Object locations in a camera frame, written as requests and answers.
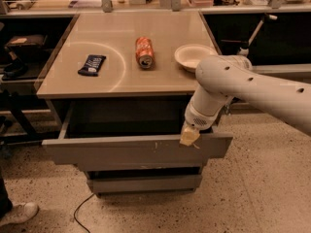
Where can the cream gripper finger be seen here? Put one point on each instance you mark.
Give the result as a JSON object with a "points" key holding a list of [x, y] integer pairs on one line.
{"points": [[189, 134]]}

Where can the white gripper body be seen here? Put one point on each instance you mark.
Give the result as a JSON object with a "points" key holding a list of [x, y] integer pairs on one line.
{"points": [[196, 117]]}

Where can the grey top drawer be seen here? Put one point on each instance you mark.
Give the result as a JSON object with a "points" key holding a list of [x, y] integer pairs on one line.
{"points": [[135, 138]]}

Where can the grey drawer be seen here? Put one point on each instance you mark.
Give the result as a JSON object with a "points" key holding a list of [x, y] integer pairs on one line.
{"points": [[135, 138], [117, 185]]}

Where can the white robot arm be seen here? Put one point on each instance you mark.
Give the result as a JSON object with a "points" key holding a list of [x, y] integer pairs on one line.
{"points": [[222, 78]]}

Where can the grey drawer cabinet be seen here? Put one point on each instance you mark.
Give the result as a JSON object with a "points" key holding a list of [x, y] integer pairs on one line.
{"points": [[120, 77]]}

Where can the grey bottom drawer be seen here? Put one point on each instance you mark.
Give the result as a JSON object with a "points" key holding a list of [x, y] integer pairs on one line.
{"points": [[117, 185]]}

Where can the white bowl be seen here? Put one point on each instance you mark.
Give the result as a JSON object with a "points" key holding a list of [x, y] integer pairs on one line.
{"points": [[188, 56]]}

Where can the white spray bottle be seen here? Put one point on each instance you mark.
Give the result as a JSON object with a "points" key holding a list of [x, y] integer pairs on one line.
{"points": [[243, 52]]}

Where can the orange soda can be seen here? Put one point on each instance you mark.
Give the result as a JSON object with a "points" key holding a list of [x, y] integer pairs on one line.
{"points": [[144, 52]]}

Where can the dark blue snack bar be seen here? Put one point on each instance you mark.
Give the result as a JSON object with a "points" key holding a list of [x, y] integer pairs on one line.
{"points": [[92, 65]]}

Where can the black office chair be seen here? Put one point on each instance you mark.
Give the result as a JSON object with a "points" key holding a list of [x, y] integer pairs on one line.
{"points": [[24, 50]]}

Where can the white sneaker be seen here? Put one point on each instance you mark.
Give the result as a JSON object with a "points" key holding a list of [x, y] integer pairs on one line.
{"points": [[19, 213]]}

